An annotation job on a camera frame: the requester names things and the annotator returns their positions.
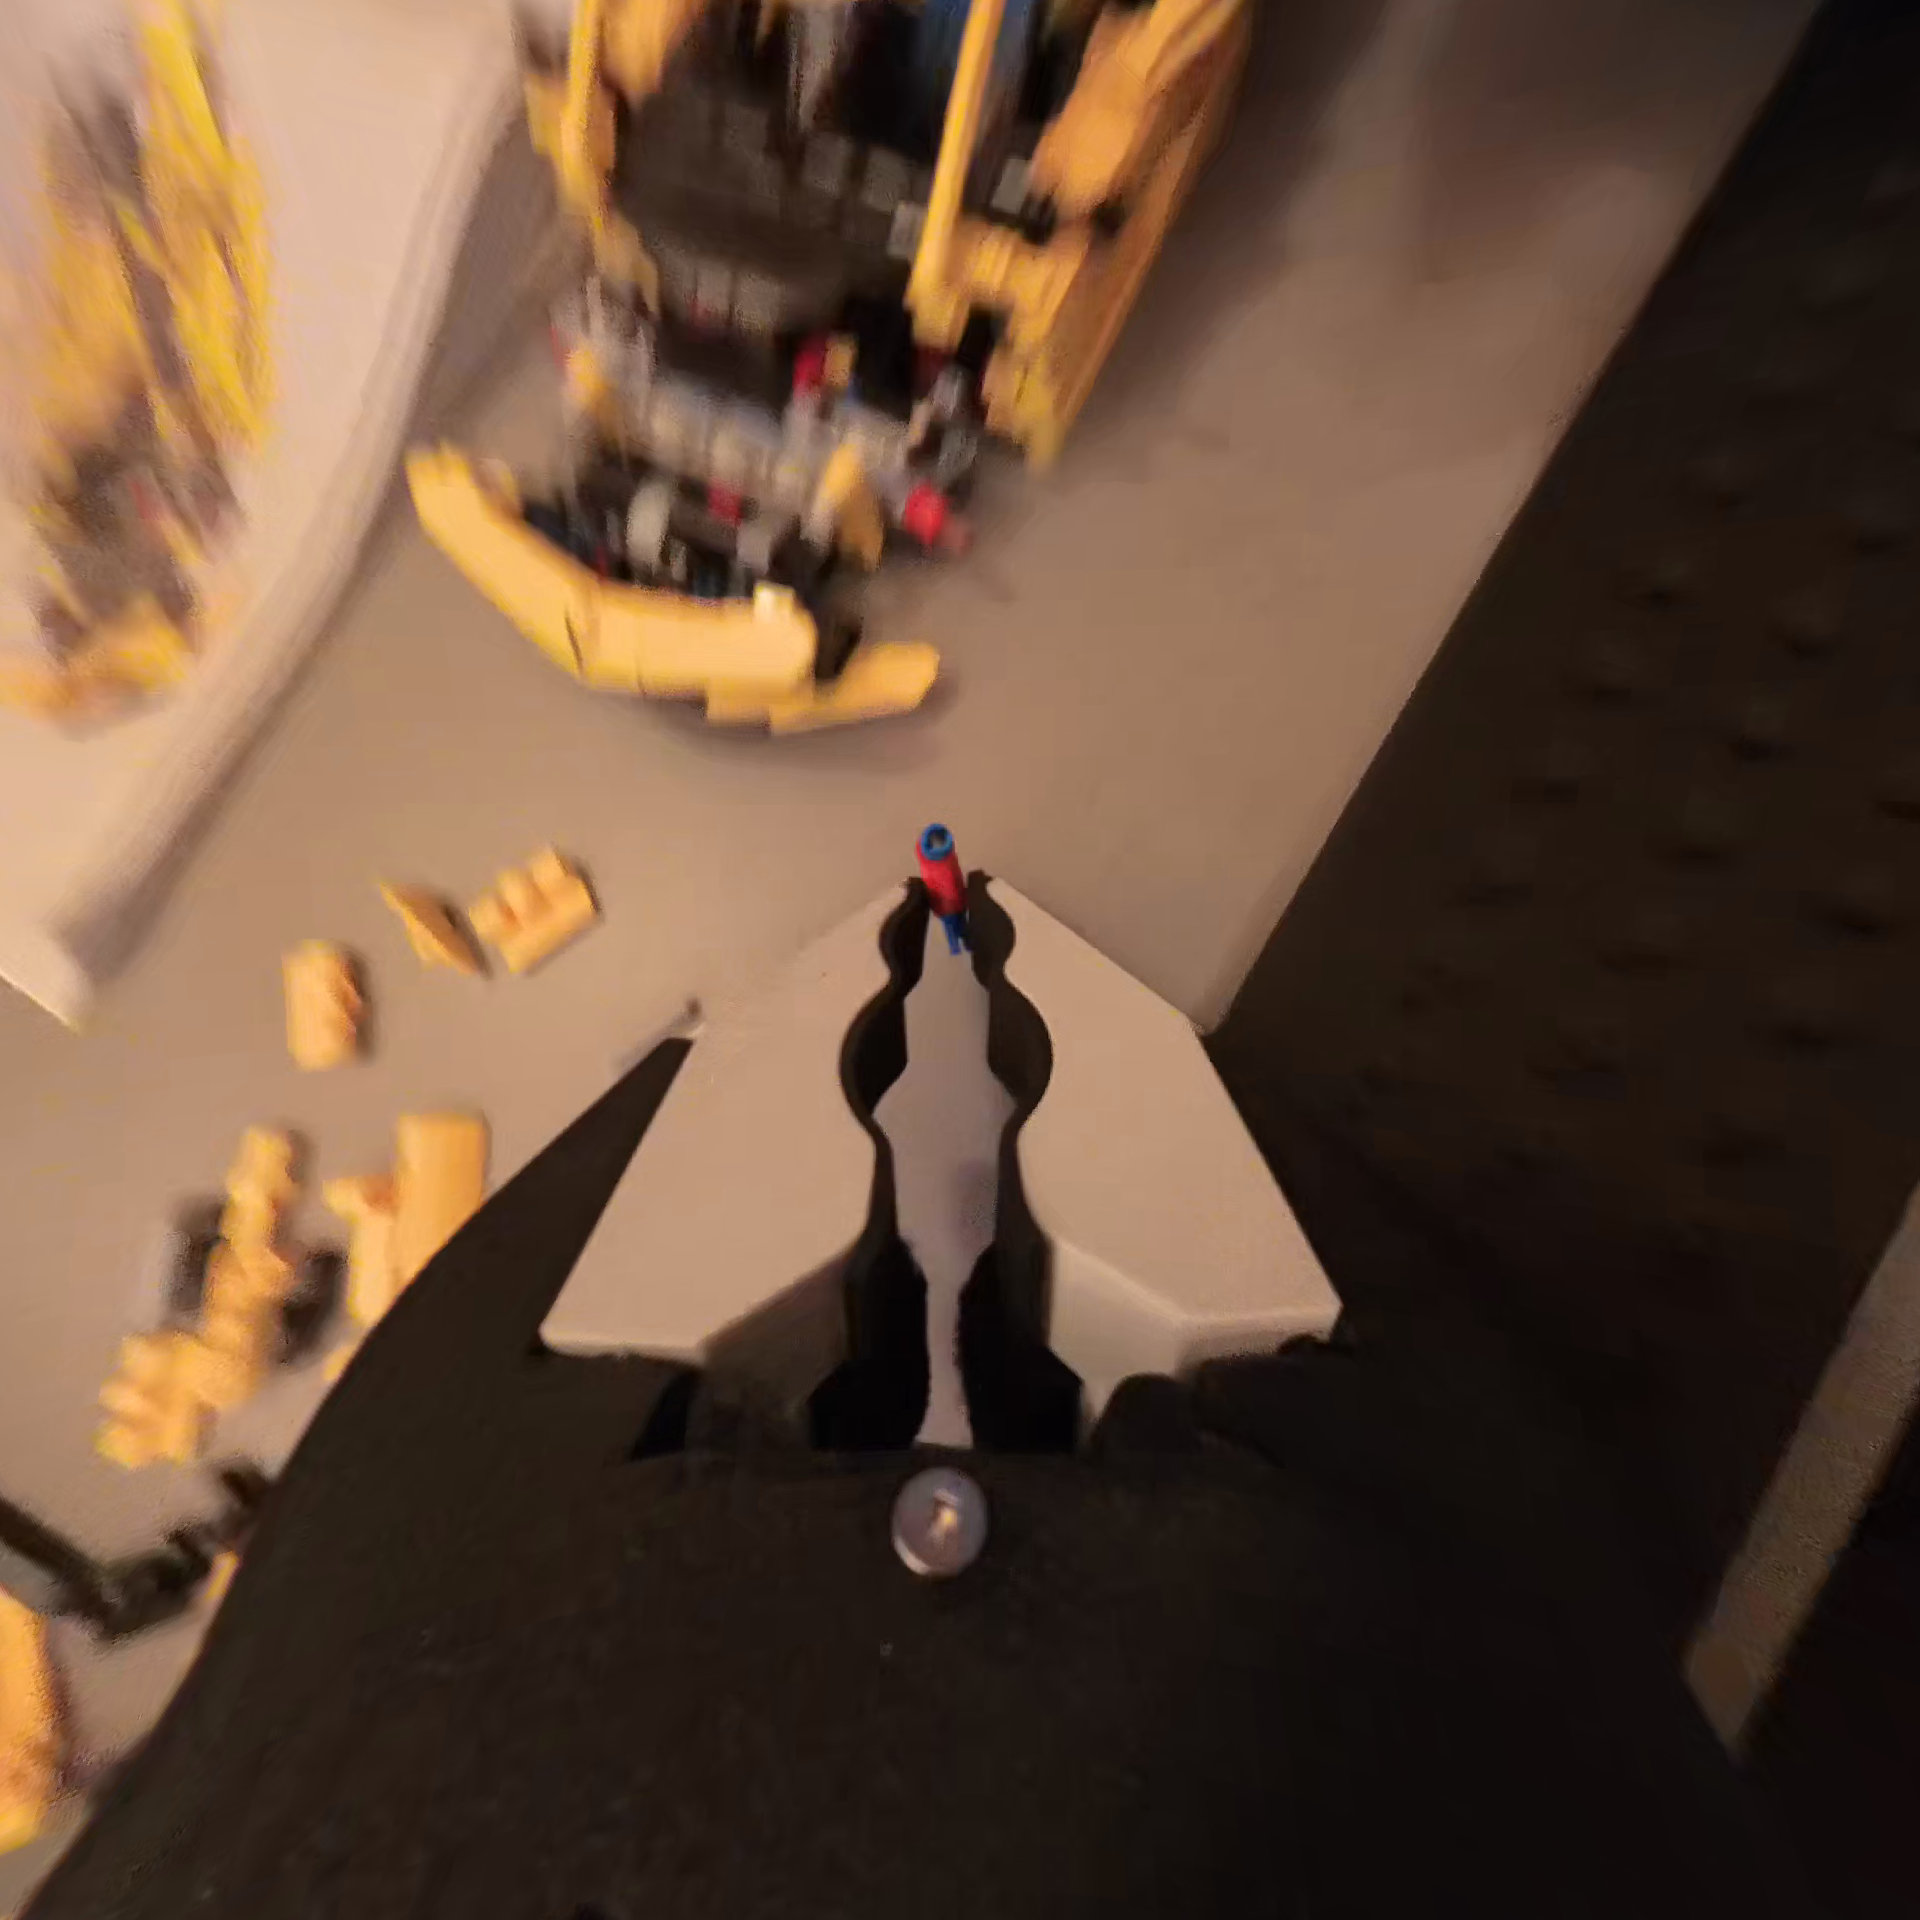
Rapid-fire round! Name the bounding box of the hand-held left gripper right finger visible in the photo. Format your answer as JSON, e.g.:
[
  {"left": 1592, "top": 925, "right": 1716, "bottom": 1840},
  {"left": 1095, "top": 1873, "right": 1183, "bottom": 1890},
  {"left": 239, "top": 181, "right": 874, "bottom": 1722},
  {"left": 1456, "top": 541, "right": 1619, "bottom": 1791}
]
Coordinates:
[{"left": 964, "top": 873, "right": 1342, "bottom": 1415}]

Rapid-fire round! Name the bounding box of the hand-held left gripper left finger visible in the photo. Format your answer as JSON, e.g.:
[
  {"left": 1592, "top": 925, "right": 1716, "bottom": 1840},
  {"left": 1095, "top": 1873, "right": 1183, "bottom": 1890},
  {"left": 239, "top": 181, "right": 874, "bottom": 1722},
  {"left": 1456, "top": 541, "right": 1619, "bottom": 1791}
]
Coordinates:
[{"left": 540, "top": 880, "right": 933, "bottom": 1415}]

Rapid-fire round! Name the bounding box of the blue long pin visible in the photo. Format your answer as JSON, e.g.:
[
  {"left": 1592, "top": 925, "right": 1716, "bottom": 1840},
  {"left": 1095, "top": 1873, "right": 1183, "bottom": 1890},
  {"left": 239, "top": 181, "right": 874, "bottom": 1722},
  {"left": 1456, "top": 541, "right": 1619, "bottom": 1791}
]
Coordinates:
[{"left": 914, "top": 821, "right": 977, "bottom": 960}]

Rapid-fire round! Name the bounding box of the yellow arrow panel assembly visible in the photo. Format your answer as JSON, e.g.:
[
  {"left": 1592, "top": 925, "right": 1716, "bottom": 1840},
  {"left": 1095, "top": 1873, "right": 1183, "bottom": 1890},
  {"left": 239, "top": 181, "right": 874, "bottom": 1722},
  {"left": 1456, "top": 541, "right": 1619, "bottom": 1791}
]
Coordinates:
[{"left": 403, "top": 438, "right": 949, "bottom": 739}]

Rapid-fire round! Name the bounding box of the pile of yellow black bricks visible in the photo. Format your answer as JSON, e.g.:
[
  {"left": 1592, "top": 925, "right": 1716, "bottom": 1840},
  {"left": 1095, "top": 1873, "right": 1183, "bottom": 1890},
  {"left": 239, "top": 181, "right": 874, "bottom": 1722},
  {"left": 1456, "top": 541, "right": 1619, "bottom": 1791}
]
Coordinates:
[{"left": 91, "top": 843, "right": 607, "bottom": 1475}]

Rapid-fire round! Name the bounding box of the black long beam brick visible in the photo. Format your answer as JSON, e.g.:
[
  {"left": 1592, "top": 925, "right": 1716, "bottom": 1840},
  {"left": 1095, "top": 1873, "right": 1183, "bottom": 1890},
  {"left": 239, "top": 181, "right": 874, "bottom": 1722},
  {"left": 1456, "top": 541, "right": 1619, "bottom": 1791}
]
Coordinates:
[{"left": 0, "top": 1473, "right": 276, "bottom": 1644}]

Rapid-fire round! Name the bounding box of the yellow toy car model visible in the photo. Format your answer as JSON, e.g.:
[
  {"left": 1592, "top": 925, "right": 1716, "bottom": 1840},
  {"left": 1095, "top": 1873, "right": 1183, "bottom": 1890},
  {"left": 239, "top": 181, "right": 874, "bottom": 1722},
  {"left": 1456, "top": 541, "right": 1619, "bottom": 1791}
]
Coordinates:
[{"left": 522, "top": 0, "right": 1258, "bottom": 605}]

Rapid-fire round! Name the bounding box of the open instruction booklet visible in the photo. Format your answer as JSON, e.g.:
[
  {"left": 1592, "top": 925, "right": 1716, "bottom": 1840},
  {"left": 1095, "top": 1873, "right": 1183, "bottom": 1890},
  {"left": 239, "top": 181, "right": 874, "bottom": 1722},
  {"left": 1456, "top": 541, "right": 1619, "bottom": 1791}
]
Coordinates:
[{"left": 0, "top": 0, "right": 522, "bottom": 1031}]

